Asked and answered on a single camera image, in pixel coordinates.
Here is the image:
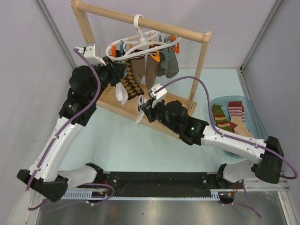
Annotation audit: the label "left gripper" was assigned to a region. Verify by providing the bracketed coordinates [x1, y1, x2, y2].
[89, 56, 127, 103]

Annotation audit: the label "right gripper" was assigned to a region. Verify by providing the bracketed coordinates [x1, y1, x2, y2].
[140, 96, 179, 133]

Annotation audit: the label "wooden drying rack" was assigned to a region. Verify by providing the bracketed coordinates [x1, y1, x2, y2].
[71, 0, 212, 138]

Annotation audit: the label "orange clip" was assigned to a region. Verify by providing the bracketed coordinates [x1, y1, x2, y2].
[111, 45, 117, 57]
[150, 50, 161, 62]
[170, 35, 181, 54]

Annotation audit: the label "white plastic clip hanger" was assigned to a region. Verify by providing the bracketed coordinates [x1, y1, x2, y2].
[105, 15, 173, 61]

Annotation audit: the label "olive orange striped sock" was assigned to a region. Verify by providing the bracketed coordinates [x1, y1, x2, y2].
[212, 105, 234, 133]

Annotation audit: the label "white sock black stripes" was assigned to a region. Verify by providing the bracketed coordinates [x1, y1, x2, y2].
[135, 95, 145, 124]

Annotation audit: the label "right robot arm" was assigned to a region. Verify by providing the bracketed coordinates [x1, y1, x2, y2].
[138, 99, 283, 188]

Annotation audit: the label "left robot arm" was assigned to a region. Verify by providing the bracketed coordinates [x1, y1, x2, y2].
[17, 57, 127, 203]

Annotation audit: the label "brown argyle sock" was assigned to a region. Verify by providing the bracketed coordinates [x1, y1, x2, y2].
[121, 60, 144, 100]

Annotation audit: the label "tan striped sock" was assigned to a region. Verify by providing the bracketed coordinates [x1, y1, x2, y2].
[131, 58, 146, 85]
[145, 56, 161, 89]

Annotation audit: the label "grey sock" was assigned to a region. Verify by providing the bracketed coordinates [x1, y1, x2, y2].
[157, 59, 167, 77]
[165, 48, 179, 78]

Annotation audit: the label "purple striped sock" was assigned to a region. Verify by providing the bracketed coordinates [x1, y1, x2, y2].
[228, 101, 254, 138]

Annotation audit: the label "blue plastic basket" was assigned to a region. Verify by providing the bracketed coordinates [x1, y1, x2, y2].
[209, 95, 272, 158]

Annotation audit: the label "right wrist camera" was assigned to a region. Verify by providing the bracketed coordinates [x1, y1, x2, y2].
[149, 83, 167, 101]

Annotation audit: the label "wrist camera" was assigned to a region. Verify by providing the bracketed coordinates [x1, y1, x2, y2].
[149, 83, 167, 101]
[75, 43, 106, 66]

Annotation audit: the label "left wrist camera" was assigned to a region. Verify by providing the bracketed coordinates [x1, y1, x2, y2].
[75, 43, 106, 66]

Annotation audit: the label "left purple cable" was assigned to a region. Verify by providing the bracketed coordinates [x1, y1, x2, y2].
[24, 48, 115, 211]

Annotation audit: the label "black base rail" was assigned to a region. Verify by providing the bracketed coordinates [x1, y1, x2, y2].
[72, 171, 285, 199]

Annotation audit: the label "white cable duct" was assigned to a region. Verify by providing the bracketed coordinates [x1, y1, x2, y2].
[62, 189, 220, 201]

